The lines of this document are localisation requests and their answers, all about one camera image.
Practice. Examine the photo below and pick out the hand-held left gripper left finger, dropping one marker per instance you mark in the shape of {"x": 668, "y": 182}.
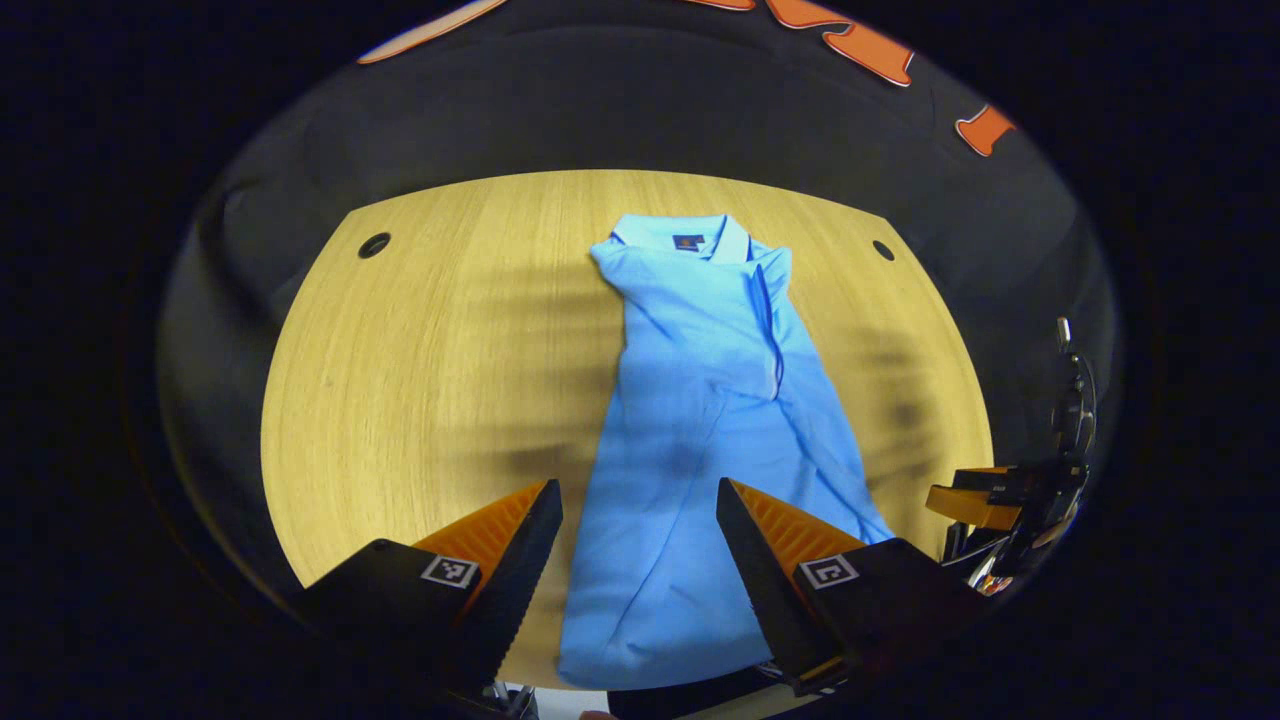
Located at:
{"x": 510, "y": 590}

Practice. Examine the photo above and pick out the light blue T-shirt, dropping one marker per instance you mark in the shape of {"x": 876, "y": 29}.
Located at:
{"x": 690, "y": 350}

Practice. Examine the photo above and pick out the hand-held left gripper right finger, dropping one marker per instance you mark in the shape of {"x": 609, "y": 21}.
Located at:
{"x": 765, "y": 600}

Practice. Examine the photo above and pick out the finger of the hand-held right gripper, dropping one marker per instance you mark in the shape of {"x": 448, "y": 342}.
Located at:
{"x": 1000, "y": 482}
{"x": 970, "y": 508}

